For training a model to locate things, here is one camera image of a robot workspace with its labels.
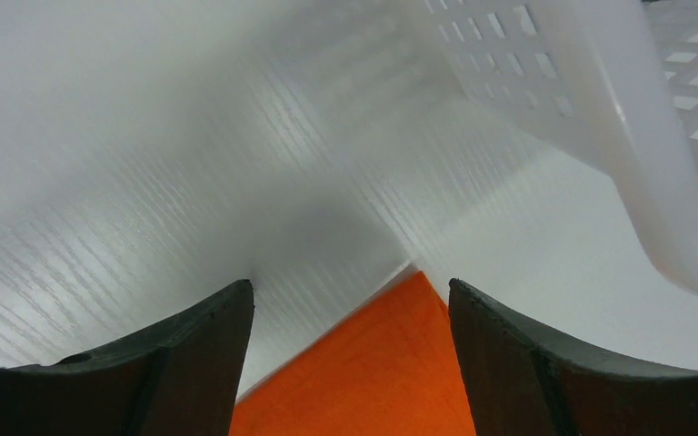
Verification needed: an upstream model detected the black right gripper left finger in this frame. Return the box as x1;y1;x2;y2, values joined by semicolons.
0;279;254;435

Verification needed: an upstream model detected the white plastic basket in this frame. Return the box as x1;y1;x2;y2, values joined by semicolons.
403;0;698;295

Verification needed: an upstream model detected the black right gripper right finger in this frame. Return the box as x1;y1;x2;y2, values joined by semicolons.
448;279;698;435

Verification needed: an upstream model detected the orange t shirt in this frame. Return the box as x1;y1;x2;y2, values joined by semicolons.
230;272;475;435

